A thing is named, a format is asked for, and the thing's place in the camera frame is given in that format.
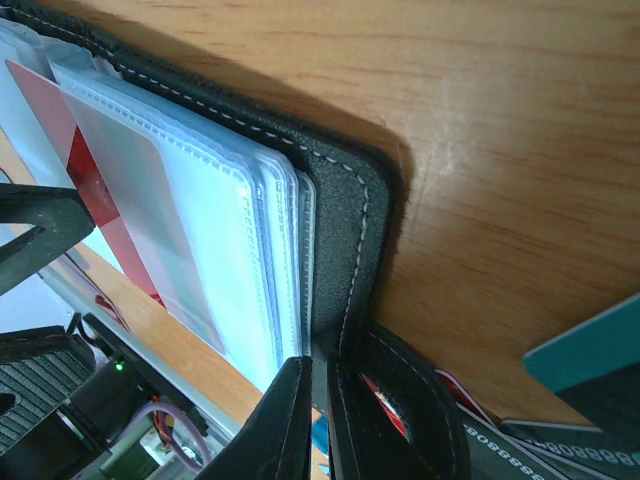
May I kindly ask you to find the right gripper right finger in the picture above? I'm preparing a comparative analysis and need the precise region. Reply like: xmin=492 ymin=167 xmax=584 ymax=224
xmin=327 ymin=357 xmax=430 ymax=480

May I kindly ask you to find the black leather card holder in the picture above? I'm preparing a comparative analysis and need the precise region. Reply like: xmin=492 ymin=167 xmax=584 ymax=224
xmin=0 ymin=0 xmax=471 ymax=480

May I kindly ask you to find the red VIP card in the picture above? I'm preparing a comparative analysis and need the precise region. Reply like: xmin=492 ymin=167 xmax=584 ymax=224
xmin=5 ymin=60 xmax=225 ymax=353

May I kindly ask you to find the teal VIP card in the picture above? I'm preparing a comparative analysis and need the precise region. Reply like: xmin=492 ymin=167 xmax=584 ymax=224
xmin=523 ymin=294 xmax=639 ymax=393

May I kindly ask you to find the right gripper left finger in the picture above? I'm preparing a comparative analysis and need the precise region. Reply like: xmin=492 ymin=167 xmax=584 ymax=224
xmin=197 ymin=357 xmax=312 ymax=480

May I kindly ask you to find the black card in pile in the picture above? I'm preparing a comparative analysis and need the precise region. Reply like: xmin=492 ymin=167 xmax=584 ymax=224
xmin=458 ymin=405 xmax=639 ymax=479

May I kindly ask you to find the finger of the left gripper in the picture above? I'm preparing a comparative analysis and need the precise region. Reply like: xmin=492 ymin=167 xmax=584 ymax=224
xmin=1 ymin=326 xmax=96 ymax=454
xmin=1 ymin=183 xmax=95 ymax=293

